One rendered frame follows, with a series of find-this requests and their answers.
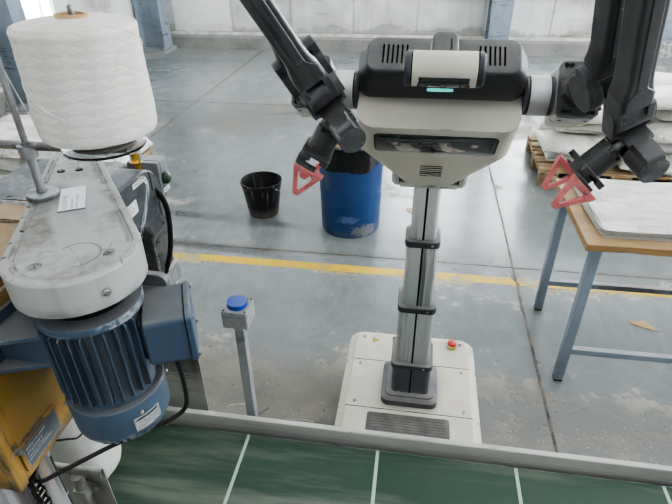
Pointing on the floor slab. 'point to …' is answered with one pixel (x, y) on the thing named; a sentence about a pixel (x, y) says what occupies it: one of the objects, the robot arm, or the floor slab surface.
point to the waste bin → (351, 194)
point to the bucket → (262, 193)
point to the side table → (594, 242)
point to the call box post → (246, 371)
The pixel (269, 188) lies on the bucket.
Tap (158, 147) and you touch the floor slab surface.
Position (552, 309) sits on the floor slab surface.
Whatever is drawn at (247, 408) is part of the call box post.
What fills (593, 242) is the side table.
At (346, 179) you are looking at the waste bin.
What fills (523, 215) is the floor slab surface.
